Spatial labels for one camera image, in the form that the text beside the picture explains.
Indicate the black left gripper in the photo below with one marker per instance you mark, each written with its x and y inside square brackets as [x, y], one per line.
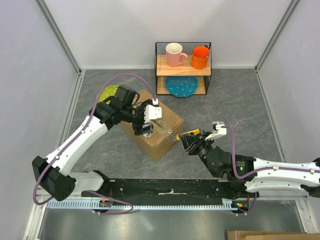
[139, 128]

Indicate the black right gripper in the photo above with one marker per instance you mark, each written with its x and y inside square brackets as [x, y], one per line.
[191, 143]

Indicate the yellow utility knife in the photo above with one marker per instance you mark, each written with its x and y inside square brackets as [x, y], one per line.
[191, 132]

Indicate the brown cardboard express box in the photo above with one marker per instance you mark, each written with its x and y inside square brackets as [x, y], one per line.
[163, 137]

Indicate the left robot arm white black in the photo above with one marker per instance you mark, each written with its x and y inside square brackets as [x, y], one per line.
[54, 172]

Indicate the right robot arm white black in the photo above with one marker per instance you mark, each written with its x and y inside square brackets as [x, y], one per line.
[253, 173]

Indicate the green dotted plate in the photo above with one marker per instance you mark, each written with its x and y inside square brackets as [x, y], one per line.
[109, 91]

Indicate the blue dotted plate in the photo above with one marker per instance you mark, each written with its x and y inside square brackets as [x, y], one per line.
[181, 86]

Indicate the pink mug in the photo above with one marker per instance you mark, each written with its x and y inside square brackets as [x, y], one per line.
[175, 55]

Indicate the orange mug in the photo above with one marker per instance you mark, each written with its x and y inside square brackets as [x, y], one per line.
[200, 55]

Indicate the cardboard sheet corner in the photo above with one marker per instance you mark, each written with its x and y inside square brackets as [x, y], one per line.
[270, 235]

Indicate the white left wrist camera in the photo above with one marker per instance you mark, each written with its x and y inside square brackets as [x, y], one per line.
[152, 113]

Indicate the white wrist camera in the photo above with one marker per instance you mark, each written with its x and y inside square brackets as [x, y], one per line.
[218, 130]
[152, 113]

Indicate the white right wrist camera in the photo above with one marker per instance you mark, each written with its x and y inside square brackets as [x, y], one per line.
[218, 130]

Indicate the black wire wooden shelf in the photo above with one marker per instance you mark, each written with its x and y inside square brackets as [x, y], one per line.
[162, 70]

